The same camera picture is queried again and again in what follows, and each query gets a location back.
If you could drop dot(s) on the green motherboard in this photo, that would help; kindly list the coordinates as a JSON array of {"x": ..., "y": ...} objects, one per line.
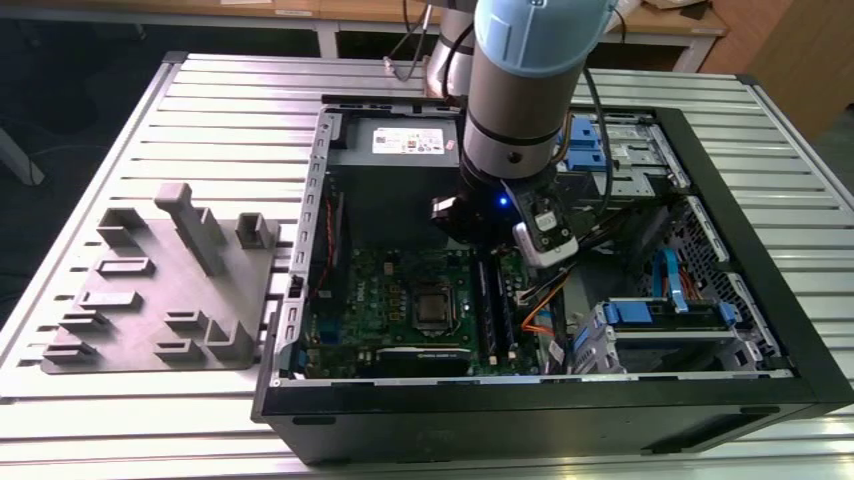
[{"x": 374, "y": 280}]

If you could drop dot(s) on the hard disk in blue carrier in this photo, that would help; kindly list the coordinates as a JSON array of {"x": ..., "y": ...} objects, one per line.
[{"x": 634, "y": 311}]

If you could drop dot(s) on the wooden desk with white frame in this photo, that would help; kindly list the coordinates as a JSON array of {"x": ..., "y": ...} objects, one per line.
[{"x": 668, "y": 22}]

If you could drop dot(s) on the metal drive cage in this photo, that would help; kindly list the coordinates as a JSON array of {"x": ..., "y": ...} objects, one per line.
[{"x": 634, "y": 187}]

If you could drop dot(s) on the black graphics card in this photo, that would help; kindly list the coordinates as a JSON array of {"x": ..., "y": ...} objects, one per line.
[{"x": 421, "y": 360}]

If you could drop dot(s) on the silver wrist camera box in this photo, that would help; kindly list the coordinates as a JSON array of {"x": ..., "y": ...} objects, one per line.
[
  {"x": 445, "y": 210},
  {"x": 548, "y": 250}
]

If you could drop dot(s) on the metal disk bay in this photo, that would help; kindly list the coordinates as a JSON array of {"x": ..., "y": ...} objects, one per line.
[{"x": 674, "y": 336}]

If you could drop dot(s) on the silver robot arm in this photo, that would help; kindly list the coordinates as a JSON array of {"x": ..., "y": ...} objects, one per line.
[{"x": 514, "y": 100}]

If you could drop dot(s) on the brown wooden cabinet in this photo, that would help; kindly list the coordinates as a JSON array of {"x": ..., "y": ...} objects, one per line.
[{"x": 788, "y": 50}]

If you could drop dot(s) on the grey power supply unit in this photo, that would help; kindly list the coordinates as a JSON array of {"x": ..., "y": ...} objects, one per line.
[{"x": 381, "y": 190}]

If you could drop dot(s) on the RAM stick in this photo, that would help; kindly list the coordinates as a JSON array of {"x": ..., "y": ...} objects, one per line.
[{"x": 488, "y": 305}]

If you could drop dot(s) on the blue plastic drive bracket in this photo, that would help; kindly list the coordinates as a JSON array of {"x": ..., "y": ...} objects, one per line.
[{"x": 584, "y": 160}]

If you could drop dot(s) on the black CPU socket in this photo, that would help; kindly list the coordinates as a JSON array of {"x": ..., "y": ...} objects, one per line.
[{"x": 434, "y": 287}]

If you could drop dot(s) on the grey parts rack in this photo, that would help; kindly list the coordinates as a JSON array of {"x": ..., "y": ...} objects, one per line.
[{"x": 181, "y": 280}]

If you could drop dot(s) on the black PC case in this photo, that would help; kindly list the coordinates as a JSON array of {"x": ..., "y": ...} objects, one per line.
[{"x": 534, "y": 425}]

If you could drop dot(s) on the white chair leg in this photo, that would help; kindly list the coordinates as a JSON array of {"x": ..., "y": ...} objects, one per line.
[{"x": 21, "y": 160}]

